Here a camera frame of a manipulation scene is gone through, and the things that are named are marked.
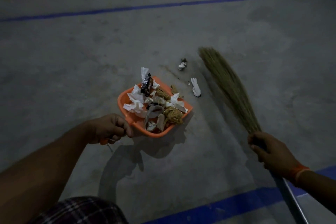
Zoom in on person's right hand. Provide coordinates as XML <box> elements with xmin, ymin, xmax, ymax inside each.
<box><xmin>247</xmin><ymin>131</ymin><xmax>302</xmax><ymax>182</ymax></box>

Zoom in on person's left hand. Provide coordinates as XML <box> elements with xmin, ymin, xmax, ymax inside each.
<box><xmin>84</xmin><ymin>113</ymin><xmax>134</xmax><ymax>146</ymax></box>

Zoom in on orange plastic dustpan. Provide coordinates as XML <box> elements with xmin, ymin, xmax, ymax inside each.
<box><xmin>99</xmin><ymin>75</ymin><xmax>194</xmax><ymax>146</ymax></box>

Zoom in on pile of paper scraps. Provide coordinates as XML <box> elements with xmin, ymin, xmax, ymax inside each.
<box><xmin>122</xmin><ymin>58</ymin><xmax>202</xmax><ymax>132</ymax></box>

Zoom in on grass broom with metal handle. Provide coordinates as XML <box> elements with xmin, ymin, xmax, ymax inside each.
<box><xmin>198</xmin><ymin>47</ymin><xmax>309</xmax><ymax>224</ymax></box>

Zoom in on person's left forearm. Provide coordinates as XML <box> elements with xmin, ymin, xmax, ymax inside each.
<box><xmin>0</xmin><ymin>124</ymin><xmax>92</xmax><ymax>224</ymax></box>

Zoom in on orange wrist band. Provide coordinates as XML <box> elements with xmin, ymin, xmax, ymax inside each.
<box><xmin>290</xmin><ymin>164</ymin><xmax>312</xmax><ymax>188</ymax></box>

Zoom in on black patterned trousers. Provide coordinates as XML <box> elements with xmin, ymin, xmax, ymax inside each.
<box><xmin>26</xmin><ymin>196</ymin><xmax>129</xmax><ymax>224</ymax></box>

